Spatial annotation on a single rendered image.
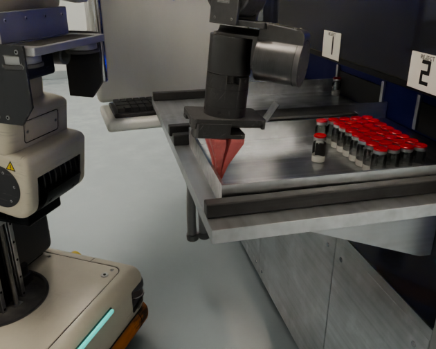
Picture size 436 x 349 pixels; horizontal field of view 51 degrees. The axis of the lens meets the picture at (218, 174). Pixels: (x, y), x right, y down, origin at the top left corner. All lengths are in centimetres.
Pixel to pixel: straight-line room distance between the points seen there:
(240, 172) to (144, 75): 83
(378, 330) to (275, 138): 47
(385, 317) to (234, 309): 89
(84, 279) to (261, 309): 68
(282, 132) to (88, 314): 82
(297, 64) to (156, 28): 96
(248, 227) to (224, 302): 129
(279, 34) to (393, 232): 39
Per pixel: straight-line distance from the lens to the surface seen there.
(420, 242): 84
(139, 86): 151
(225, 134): 61
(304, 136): 90
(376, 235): 79
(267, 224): 59
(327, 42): 115
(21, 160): 109
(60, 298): 151
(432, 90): 83
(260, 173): 72
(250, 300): 188
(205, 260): 210
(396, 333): 102
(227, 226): 58
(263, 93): 122
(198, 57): 153
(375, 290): 105
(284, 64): 57
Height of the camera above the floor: 116
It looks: 23 degrees down
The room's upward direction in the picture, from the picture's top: straight up
